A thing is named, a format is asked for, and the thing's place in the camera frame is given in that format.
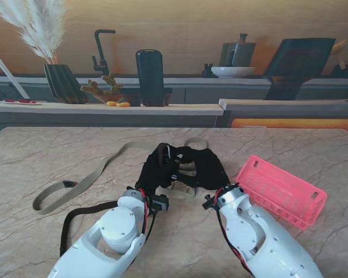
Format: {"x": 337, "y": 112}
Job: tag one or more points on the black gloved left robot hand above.
{"x": 156, "y": 173}

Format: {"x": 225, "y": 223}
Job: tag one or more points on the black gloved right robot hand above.
{"x": 208, "y": 171}

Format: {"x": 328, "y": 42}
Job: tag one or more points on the dark brown woven belt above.
{"x": 64, "y": 234}

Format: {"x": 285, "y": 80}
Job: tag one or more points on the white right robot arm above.
{"x": 249, "y": 226}

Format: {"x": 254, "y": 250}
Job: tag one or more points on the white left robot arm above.
{"x": 119, "y": 228}

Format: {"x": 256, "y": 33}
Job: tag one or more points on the beige woven belt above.
{"x": 98, "y": 169}

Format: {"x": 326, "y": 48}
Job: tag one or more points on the pink plastic storage basket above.
{"x": 281, "y": 191}

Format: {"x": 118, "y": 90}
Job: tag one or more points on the yellow lemons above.
{"x": 119, "y": 104}

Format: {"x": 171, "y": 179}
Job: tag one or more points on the tall black appliance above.
{"x": 150, "y": 75}

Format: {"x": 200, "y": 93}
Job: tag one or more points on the small black figurine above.
{"x": 207, "y": 71}

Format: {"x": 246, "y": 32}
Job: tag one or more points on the green cactus plant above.
{"x": 104, "y": 87}

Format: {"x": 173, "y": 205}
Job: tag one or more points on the white speckled bowl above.
{"x": 232, "y": 71}

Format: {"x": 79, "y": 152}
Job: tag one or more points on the grey lidded pot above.
{"x": 240, "y": 53}

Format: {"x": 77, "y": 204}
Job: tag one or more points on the dark ribbed vase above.
{"x": 63, "y": 84}

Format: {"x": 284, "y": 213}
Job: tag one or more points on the black kitchen faucet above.
{"x": 100, "y": 52}

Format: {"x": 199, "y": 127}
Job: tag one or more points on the dark angular stand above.
{"x": 298, "y": 66}

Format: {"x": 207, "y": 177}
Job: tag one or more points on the plate with red food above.
{"x": 20, "y": 101}

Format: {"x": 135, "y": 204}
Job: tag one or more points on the white leaning board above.
{"x": 11, "y": 78}

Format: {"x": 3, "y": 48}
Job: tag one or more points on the white pampas grass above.
{"x": 37, "y": 26}

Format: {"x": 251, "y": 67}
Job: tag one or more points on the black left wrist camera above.
{"x": 159, "y": 204}

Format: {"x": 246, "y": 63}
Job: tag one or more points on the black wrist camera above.
{"x": 210, "y": 202}
{"x": 159, "y": 204}

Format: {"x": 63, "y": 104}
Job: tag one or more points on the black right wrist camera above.
{"x": 210, "y": 202}

